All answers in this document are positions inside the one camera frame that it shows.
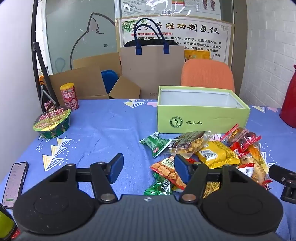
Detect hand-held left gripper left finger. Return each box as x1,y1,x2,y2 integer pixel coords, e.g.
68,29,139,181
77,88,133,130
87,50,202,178
43,153,124,204

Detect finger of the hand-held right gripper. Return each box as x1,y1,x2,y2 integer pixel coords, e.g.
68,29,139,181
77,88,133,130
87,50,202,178
268,164,296,205

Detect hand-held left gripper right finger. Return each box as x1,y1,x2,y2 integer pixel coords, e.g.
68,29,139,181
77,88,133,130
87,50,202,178
174,154,259,204

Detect yellow packet with barcode sticker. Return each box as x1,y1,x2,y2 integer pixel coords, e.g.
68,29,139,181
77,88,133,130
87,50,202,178
194,140,241,169

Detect light green cardboard box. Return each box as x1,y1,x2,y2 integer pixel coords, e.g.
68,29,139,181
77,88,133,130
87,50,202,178
157,86,251,135

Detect orange fried snack packet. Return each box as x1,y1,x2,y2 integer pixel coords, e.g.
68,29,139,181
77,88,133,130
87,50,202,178
151,156,199,190

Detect green crinkled snack packet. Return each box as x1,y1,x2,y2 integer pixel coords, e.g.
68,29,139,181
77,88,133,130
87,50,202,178
143,173,183,196

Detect orange red snack packet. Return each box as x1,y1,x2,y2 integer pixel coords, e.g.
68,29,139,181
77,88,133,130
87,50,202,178
238,141,274,187

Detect clear packet of brown nuts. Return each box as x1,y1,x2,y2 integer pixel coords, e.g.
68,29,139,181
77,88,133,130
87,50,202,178
168,130,214,155

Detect green pea snack packet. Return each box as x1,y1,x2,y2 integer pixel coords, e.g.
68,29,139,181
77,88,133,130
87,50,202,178
139,132,173,158

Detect blue printed tablecloth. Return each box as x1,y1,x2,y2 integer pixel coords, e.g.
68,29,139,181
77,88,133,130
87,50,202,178
0,98,296,241

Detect red clear sausage packet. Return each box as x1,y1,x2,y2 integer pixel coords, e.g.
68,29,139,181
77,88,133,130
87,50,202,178
221,123,263,149

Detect red thermos jug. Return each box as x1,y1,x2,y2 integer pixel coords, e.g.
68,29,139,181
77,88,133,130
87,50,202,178
279,65,296,128

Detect green instant noodle bowl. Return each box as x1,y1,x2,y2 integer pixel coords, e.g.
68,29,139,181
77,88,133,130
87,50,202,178
32,106,72,139

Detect red snack can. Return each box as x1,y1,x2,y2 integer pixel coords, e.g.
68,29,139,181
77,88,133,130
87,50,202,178
60,83,79,111

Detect open cardboard box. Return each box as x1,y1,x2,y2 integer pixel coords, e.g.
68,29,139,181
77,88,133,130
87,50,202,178
43,53,141,100

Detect orange chair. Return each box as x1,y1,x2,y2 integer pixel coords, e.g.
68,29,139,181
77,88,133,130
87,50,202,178
180,59,235,93

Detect black smartphone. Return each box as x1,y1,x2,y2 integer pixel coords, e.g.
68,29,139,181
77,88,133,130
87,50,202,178
2,161,30,210

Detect yellow green object black rim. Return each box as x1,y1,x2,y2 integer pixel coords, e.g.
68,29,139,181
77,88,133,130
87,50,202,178
0,205,18,241

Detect brown paper bag blue handles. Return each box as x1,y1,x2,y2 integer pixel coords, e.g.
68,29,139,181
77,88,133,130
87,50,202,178
119,17,185,99

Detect wall poster board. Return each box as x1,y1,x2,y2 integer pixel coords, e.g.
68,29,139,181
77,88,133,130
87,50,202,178
115,16,235,67

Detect laminated wall poster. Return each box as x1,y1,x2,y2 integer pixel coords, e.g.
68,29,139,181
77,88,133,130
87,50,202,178
120,0,222,18

